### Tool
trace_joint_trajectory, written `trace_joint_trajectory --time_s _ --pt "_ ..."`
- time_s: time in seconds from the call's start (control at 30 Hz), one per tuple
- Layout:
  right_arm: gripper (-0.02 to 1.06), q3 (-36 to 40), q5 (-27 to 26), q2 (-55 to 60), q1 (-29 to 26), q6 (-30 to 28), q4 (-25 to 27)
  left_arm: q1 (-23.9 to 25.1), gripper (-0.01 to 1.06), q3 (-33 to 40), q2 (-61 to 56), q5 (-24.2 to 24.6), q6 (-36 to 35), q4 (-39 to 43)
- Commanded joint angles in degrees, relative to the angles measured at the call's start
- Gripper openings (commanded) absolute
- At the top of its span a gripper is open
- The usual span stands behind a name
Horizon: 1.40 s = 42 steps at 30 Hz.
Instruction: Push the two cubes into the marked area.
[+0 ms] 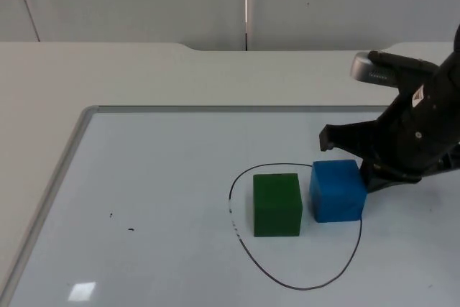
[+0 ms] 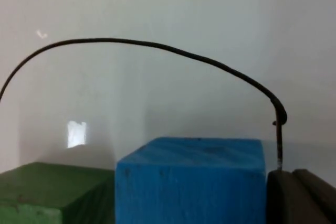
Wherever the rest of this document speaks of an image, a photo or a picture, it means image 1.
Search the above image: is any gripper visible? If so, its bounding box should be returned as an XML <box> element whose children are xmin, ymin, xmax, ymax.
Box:
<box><xmin>318</xmin><ymin>55</ymin><xmax>460</xmax><ymax>195</ymax></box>

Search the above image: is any blue cube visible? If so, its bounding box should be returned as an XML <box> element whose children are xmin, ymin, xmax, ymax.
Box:
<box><xmin>308</xmin><ymin>159</ymin><xmax>369</xmax><ymax>224</ymax></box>

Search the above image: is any green cube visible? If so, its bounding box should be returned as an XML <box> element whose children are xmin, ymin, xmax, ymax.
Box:
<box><xmin>252</xmin><ymin>173</ymin><xmax>303</xmax><ymax>238</ymax></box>

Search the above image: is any grey-framed whiteboard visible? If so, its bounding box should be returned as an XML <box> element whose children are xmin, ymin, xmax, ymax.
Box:
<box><xmin>0</xmin><ymin>104</ymin><xmax>460</xmax><ymax>307</ymax></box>

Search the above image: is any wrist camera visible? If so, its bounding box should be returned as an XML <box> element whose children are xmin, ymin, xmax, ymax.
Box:
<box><xmin>349</xmin><ymin>50</ymin><xmax>438</xmax><ymax>89</ymax></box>

